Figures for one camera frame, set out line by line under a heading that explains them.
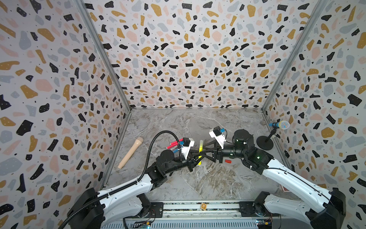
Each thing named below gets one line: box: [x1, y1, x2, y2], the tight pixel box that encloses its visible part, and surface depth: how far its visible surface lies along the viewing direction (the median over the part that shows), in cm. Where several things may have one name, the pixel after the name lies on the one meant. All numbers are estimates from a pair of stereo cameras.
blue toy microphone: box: [268, 120, 290, 130], surface depth 80 cm
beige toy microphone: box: [117, 136, 144, 169], surface depth 93 cm
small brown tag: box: [200, 202, 207, 211], surface depth 76 cm
